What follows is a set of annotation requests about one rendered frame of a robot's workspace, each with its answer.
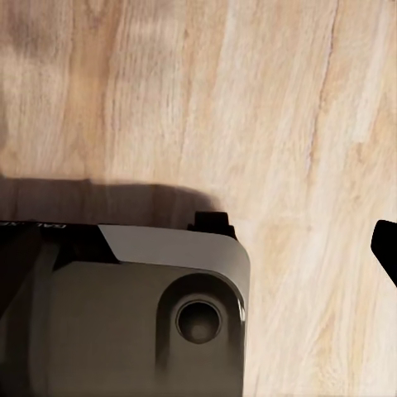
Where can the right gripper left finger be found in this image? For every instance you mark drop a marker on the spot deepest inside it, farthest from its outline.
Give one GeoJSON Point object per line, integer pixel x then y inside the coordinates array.
{"type": "Point", "coordinates": [20, 247]}

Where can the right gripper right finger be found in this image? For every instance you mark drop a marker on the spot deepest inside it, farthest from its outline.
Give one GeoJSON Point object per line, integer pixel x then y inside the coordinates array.
{"type": "Point", "coordinates": [384, 246]}

